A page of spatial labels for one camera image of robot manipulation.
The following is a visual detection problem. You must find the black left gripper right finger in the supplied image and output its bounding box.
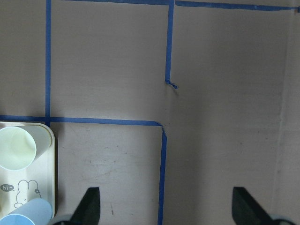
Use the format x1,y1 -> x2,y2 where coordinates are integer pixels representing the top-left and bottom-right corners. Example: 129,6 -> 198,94
232,187 -> 277,225

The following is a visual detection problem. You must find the light blue plastic cup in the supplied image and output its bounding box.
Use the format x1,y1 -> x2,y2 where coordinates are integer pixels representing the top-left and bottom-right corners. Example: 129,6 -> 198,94
0,198 -> 53,225

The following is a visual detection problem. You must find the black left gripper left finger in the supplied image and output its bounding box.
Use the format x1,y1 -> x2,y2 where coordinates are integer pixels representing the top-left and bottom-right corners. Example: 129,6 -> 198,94
69,187 -> 100,225

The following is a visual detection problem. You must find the white plastic cup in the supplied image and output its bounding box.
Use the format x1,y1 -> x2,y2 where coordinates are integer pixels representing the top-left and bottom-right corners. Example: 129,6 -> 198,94
0,125 -> 53,171

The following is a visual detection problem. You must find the cream rabbit print tray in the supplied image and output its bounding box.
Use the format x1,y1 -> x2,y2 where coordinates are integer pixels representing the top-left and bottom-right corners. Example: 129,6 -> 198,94
0,121 -> 56,218

